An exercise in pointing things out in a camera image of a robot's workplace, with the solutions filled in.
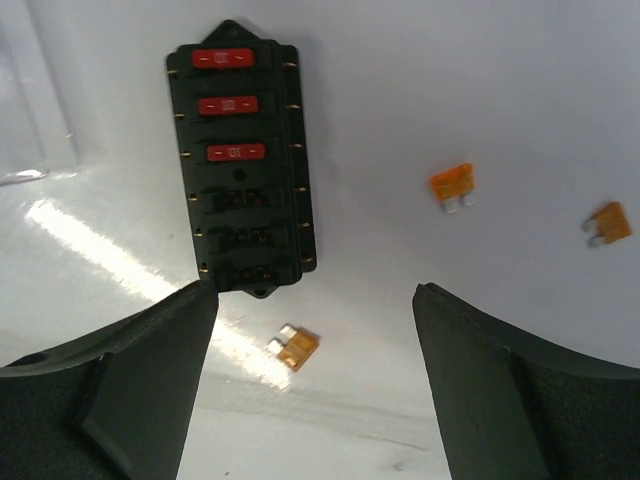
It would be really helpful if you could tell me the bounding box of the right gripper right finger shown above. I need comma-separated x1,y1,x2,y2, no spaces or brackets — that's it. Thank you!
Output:
413,283,639,479

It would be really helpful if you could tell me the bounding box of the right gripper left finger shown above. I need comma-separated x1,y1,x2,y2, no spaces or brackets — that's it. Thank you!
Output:
1,281,219,479

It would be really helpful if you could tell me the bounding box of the orange blade fuse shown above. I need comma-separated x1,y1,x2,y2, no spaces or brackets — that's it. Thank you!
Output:
581,201,632,248
429,163,475,214
267,324,320,372

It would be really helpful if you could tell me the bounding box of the clear plastic fuse box cover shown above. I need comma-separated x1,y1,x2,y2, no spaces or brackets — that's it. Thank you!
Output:
1,1,80,186

